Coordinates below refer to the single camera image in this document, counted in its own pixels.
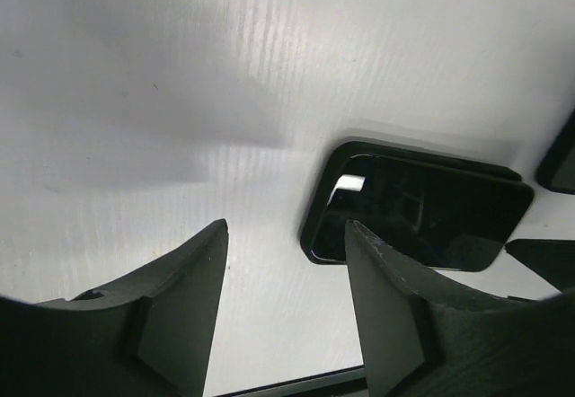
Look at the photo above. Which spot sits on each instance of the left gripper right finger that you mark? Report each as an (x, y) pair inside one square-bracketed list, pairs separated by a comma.
[(423, 334)]

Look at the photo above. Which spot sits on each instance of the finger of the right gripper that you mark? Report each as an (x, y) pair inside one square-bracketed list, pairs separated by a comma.
[(550, 260)]

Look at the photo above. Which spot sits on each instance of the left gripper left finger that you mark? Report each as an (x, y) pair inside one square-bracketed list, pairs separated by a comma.
[(148, 333)]

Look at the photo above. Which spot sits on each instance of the black phone case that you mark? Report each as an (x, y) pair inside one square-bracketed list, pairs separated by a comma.
[(404, 168), (556, 171)]

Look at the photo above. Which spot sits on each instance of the blue smartphone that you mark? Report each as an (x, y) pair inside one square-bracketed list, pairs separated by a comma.
[(418, 217)]

